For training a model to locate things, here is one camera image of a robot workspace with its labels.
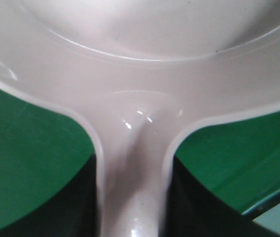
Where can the pink plastic dustpan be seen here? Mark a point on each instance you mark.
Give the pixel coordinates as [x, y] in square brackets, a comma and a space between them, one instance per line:
[140, 76]

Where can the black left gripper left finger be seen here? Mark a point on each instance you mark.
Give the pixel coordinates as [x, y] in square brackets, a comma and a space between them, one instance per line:
[31, 206]

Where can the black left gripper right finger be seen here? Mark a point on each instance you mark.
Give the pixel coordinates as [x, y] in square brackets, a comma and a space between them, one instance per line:
[193, 211]

